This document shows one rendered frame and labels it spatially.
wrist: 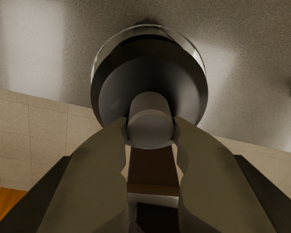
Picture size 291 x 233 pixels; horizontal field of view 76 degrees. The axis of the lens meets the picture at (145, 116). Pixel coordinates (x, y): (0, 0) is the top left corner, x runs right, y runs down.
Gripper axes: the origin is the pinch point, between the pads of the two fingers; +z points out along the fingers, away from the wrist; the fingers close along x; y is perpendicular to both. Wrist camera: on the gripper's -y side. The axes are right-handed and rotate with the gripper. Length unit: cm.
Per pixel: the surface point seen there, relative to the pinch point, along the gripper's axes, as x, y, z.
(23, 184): -125, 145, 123
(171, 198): 8, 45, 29
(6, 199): -137, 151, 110
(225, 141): 70, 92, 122
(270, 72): 26.2, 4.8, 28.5
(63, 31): -15.9, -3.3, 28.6
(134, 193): -4, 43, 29
